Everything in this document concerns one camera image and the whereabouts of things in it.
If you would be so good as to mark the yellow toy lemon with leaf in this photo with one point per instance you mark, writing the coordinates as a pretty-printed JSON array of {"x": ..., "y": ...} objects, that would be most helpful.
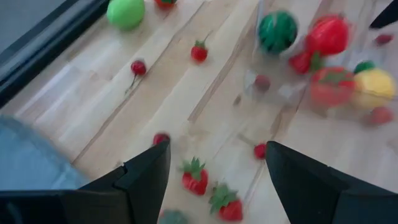
[{"x": 374, "y": 88}]

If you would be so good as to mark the red toy strawberry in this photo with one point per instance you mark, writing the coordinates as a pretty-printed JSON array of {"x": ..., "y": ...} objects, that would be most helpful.
[
  {"x": 172, "y": 218},
  {"x": 195, "y": 180},
  {"x": 300, "y": 63},
  {"x": 230, "y": 211}
]

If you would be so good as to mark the dark red toy cherry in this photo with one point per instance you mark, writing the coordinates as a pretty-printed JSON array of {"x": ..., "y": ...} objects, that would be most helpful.
[
  {"x": 160, "y": 137},
  {"x": 259, "y": 151}
]

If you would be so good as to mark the red toy fruit green top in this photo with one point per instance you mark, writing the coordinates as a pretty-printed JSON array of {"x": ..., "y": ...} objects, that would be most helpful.
[{"x": 164, "y": 2}]

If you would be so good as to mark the large red toy tomato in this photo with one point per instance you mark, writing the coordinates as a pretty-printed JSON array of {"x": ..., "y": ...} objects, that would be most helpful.
[{"x": 331, "y": 88}]

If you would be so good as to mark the red toy bell pepper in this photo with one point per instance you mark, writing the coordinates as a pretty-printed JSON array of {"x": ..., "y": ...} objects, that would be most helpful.
[{"x": 328, "y": 35}]

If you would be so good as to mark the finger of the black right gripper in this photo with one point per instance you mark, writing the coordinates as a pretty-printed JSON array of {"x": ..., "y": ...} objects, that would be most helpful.
[{"x": 388, "y": 14}]

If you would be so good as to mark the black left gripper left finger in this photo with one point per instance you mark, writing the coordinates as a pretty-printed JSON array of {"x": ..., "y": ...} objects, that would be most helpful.
[{"x": 93, "y": 205}]

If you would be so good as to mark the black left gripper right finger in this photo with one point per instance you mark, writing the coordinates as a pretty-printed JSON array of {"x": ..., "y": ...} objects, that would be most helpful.
[{"x": 326, "y": 202}]

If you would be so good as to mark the grey folded cloth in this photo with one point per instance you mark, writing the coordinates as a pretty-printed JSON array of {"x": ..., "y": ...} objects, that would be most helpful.
[{"x": 31, "y": 155}]

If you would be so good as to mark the green toy lime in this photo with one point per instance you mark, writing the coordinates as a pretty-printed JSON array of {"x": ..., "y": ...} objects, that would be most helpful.
[{"x": 126, "y": 12}]

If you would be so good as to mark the small strawberry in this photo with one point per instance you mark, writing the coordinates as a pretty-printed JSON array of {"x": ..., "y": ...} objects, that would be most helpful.
[{"x": 199, "y": 53}]

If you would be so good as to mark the clear plastic container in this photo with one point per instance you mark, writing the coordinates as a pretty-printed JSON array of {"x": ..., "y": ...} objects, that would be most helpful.
[{"x": 280, "y": 102}]

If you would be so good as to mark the black aluminium table frame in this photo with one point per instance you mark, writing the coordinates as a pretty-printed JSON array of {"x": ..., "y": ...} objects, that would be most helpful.
[{"x": 46, "y": 54}]

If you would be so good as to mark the pink toy peach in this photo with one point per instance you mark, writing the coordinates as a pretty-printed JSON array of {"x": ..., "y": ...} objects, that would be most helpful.
[{"x": 377, "y": 115}]

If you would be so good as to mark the small green toy watermelon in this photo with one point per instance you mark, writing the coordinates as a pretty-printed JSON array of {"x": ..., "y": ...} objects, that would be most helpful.
[{"x": 276, "y": 31}]

